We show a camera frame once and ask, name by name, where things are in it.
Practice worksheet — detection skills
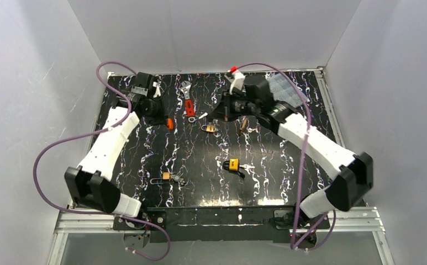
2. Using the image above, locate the small brass padlock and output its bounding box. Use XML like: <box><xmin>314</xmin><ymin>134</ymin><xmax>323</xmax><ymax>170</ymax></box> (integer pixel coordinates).
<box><xmin>201</xmin><ymin>124</ymin><xmax>219</xmax><ymax>133</ymax></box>

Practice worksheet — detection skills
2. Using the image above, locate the orange black padlock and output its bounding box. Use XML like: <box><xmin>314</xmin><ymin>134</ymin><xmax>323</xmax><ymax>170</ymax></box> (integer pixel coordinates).
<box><xmin>166</xmin><ymin>118</ymin><xmax>175</xmax><ymax>130</ymax></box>

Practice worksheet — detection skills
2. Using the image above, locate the long shackle orange padlock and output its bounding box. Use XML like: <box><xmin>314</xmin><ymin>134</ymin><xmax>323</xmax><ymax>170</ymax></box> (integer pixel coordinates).
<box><xmin>150</xmin><ymin>172</ymin><xmax>171</xmax><ymax>185</ymax></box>

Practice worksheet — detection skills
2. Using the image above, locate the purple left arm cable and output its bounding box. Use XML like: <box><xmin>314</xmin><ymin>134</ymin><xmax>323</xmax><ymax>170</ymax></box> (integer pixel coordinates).
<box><xmin>32</xmin><ymin>61</ymin><xmax>171</xmax><ymax>262</ymax></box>

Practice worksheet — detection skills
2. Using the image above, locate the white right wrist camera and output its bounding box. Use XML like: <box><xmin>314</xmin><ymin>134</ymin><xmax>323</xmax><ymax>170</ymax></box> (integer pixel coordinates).
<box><xmin>225</xmin><ymin>66</ymin><xmax>245</xmax><ymax>94</ymax></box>

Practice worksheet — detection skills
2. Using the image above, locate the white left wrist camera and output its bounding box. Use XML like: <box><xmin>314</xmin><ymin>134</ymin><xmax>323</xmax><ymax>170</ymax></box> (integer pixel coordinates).
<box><xmin>152</xmin><ymin>82</ymin><xmax>162</xmax><ymax>99</ymax></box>

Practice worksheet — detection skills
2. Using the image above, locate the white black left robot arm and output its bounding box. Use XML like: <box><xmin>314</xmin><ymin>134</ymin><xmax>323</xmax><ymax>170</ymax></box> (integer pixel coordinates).
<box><xmin>64</xmin><ymin>72</ymin><xmax>174</xmax><ymax>218</ymax></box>

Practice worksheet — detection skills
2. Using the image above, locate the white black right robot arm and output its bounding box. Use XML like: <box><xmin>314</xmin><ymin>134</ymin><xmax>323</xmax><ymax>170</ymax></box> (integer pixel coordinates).
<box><xmin>207</xmin><ymin>70</ymin><xmax>373</xmax><ymax>225</ymax></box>

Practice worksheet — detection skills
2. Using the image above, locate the large brass padlock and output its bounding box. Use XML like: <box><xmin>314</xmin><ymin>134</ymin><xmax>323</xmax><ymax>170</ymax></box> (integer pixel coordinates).
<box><xmin>238</xmin><ymin>117</ymin><xmax>248</xmax><ymax>135</ymax></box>

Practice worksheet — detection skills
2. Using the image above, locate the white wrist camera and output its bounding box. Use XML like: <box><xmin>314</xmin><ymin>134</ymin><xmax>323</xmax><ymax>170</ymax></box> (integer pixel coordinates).
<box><xmin>152</xmin><ymin>82</ymin><xmax>162</xmax><ymax>99</ymax></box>
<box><xmin>225</xmin><ymin>66</ymin><xmax>245</xmax><ymax>94</ymax></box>

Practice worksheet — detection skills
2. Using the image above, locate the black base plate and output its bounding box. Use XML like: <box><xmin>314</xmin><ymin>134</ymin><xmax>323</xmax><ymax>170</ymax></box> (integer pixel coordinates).
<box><xmin>112</xmin><ymin>206</ymin><xmax>331</xmax><ymax>243</ymax></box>

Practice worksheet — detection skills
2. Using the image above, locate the yellow padlock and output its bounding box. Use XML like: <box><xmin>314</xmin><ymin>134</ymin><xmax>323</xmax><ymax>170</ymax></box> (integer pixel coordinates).
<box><xmin>222</xmin><ymin>158</ymin><xmax>245</xmax><ymax>179</ymax></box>

